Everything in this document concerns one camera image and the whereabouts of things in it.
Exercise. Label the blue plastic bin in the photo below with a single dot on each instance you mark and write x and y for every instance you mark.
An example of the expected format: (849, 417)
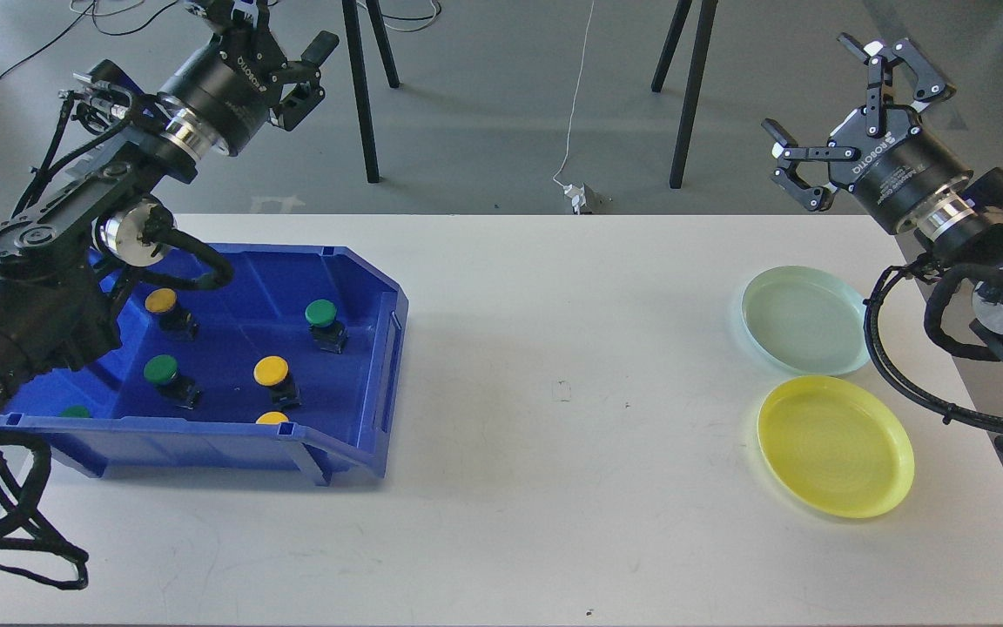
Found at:
(346, 416)

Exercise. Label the green button bin corner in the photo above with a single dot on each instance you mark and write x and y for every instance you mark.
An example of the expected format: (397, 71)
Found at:
(75, 411)

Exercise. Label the black tripod leg left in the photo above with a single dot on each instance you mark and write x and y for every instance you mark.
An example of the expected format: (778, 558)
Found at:
(356, 56)

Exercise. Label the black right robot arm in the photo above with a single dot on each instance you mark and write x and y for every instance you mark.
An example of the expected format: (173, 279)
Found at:
(961, 232)

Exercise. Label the green button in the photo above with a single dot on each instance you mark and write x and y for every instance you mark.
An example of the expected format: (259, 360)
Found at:
(327, 332)
(164, 374)

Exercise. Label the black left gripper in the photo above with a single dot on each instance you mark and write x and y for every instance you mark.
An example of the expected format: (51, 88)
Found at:
(235, 80)

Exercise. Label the yellow button bin front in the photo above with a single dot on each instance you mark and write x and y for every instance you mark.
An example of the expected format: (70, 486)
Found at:
(272, 417)

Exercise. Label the yellow plate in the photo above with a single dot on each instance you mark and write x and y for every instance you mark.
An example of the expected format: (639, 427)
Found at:
(835, 447)

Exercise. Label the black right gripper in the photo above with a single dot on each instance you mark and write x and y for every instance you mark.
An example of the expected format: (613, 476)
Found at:
(898, 170)

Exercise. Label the white power plug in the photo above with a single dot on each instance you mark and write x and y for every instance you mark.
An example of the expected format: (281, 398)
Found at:
(584, 200)

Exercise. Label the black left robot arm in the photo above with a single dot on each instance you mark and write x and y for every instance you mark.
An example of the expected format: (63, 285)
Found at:
(87, 230)

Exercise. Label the pale green plate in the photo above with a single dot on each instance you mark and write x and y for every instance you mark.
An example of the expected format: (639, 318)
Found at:
(804, 320)

